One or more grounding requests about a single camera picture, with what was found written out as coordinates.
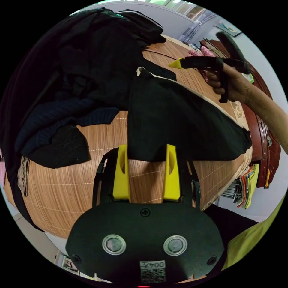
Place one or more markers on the grey curtain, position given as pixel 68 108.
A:
pixel 195 29

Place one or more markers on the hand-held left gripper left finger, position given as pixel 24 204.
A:
pixel 121 177

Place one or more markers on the person's right hand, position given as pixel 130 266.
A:
pixel 236 85

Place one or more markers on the reddish brown wooden cupboard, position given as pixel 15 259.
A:
pixel 258 135

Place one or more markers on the pile of clothes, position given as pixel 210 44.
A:
pixel 85 67

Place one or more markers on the pink dotted pillow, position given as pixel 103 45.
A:
pixel 202 51

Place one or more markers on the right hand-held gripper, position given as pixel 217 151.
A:
pixel 202 61

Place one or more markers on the stack of folded cloths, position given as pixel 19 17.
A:
pixel 249 186

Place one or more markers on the person's body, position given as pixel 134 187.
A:
pixel 252 243

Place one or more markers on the person's right forearm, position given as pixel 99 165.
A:
pixel 270 119

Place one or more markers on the window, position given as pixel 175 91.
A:
pixel 180 5

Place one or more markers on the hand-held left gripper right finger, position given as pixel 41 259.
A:
pixel 172 180

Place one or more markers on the black long pants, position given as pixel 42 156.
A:
pixel 180 121

